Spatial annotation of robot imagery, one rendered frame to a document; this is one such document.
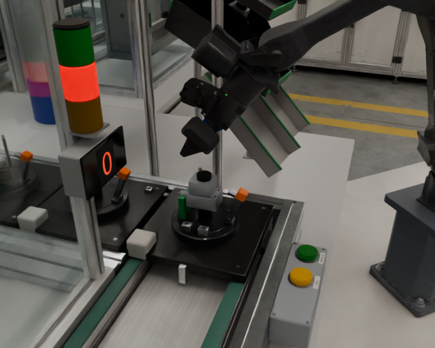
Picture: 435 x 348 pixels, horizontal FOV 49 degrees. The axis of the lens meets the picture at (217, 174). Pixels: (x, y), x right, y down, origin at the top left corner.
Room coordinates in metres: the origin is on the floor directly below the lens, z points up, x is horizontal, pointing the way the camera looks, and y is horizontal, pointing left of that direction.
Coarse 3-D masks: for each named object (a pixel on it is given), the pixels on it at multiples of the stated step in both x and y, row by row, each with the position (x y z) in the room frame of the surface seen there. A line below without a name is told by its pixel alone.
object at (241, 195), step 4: (240, 188) 0.78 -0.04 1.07; (228, 192) 0.78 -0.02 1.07; (232, 192) 0.78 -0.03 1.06; (236, 192) 0.78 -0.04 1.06; (240, 192) 0.77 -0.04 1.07; (244, 192) 0.77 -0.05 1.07; (248, 192) 0.78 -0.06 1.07; (232, 196) 0.77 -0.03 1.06; (236, 196) 0.77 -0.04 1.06; (240, 196) 0.77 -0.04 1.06; (244, 196) 0.76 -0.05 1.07; (236, 200) 0.77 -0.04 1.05; (240, 200) 0.77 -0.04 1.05; (236, 204) 0.77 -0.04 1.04; (232, 208) 0.77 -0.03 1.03; (236, 208) 0.77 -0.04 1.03; (232, 212) 0.77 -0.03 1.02; (228, 216) 0.78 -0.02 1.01; (232, 216) 0.77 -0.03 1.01
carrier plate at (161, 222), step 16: (176, 192) 0.93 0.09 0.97; (160, 208) 0.86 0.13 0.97; (176, 208) 0.86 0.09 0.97; (240, 208) 0.86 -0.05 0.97; (256, 208) 0.86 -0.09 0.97; (272, 208) 0.86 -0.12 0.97; (160, 224) 0.80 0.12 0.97; (240, 224) 0.80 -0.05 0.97; (256, 224) 0.80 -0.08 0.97; (160, 240) 0.75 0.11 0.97; (176, 240) 0.75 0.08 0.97; (240, 240) 0.75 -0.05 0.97; (256, 240) 0.75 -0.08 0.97; (128, 256) 0.72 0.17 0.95; (160, 256) 0.70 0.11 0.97; (176, 256) 0.70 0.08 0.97; (192, 256) 0.70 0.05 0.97; (208, 256) 0.70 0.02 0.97; (224, 256) 0.70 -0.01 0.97; (240, 256) 0.70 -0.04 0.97; (208, 272) 0.67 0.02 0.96; (224, 272) 0.66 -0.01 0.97; (240, 272) 0.66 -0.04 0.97
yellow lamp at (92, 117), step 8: (72, 104) 0.63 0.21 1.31; (80, 104) 0.63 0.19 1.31; (88, 104) 0.64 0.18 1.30; (96, 104) 0.64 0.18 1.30; (72, 112) 0.63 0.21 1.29; (80, 112) 0.63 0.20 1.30; (88, 112) 0.63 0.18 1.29; (96, 112) 0.64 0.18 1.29; (72, 120) 0.63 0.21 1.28; (80, 120) 0.63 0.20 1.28; (88, 120) 0.63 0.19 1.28; (96, 120) 0.64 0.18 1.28; (72, 128) 0.64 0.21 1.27; (80, 128) 0.63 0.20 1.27; (88, 128) 0.63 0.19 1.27; (96, 128) 0.64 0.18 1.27
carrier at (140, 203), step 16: (112, 192) 0.90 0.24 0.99; (128, 192) 0.93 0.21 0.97; (144, 192) 0.93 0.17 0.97; (160, 192) 0.93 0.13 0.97; (96, 208) 0.83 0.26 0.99; (112, 208) 0.83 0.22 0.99; (128, 208) 0.86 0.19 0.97; (144, 208) 0.86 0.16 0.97; (112, 224) 0.80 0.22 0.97; (128, 224) 0.80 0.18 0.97; (112, 240) 0.75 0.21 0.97
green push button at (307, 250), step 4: (304, 244) 0.73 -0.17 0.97; (308, 244) 0.73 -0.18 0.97; (300, 248) 0.72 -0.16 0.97; (304, 248) 0.72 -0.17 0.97; (308, 248) 0.72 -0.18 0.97; (312, 248) 0.72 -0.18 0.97; (300, 252) 0.71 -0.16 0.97; (304, 252) 0.71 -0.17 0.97; (308, 252) 0.71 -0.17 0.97; (312, 252) 0.71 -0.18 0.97; (316, 252) 0.71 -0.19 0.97; (300, 256) 0.70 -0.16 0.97; (304, 256) 0.70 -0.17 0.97; (308, 256) 0.70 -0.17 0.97; (312, 256) 0.70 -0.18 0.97; (316, 256) 0.70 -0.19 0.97; (304, 260) 0.70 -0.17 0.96; (308, 260) 0.70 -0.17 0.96; (312, 260) 0.70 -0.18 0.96
